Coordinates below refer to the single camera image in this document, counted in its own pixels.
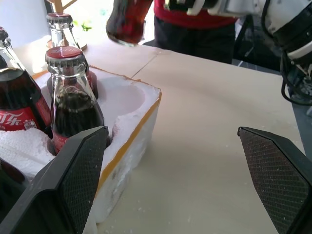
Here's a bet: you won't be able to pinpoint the black metal frame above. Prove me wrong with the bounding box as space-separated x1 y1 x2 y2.
233 14 283 73

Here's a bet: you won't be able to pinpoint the white foam crate orange tape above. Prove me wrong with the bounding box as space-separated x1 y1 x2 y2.
0 65 162 234

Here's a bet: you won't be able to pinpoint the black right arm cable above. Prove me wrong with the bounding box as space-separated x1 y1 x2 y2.
260 0 312 106

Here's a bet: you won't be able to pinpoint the green plant leaves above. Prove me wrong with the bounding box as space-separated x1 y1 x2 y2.
73 20 93 33

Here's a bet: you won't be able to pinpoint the cola bottle with red label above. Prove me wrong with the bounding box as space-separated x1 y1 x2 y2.
0 26 53 137

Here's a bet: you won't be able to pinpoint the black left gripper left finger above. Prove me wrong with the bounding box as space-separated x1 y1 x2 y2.
0 125 109 234

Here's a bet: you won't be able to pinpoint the glass cola bottle red cap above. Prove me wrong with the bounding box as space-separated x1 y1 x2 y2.
45 46 111 156
46 12 99 99

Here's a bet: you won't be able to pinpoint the person in red shirt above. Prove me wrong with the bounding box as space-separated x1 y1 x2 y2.
153 0 237 65

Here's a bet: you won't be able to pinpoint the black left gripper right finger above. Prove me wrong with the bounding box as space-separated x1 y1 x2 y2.
237 126 312 234

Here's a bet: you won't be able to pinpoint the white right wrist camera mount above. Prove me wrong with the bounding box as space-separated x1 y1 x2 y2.
187 0 244 17

